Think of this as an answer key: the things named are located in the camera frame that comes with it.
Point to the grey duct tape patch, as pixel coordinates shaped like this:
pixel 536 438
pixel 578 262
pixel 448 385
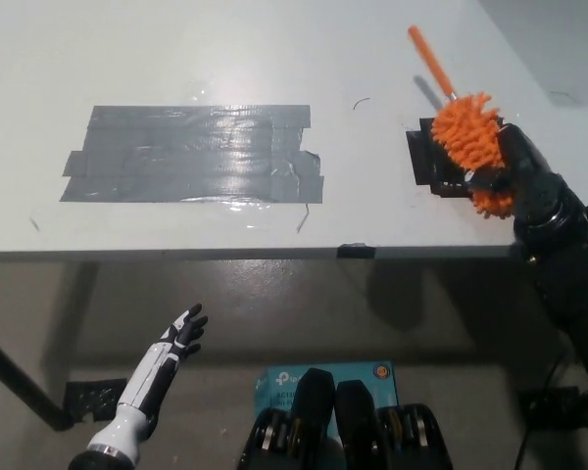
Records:
pixel 191 156

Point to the small black tape strip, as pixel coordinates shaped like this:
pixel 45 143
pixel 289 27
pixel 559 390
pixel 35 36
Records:
pixel 357 251

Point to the teal router cardboard box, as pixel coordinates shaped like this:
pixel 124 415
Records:
pixel 367 382

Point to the black tape square patch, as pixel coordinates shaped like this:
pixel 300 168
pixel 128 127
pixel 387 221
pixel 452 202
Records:
pixel 428 161

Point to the black metal table leg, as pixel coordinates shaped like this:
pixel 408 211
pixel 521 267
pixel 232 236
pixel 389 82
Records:
pixel 22 387

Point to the orange fluffy microfibre duster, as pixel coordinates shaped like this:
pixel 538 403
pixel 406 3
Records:
pixel 470 137

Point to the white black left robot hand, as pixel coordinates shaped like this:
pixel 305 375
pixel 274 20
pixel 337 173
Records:
pixel 147 377

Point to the black floor tape patch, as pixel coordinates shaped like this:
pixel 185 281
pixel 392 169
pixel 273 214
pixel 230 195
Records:
pixel 90 396
pixel 549 406

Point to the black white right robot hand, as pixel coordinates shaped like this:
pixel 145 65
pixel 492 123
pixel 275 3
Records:
pixel 544 201

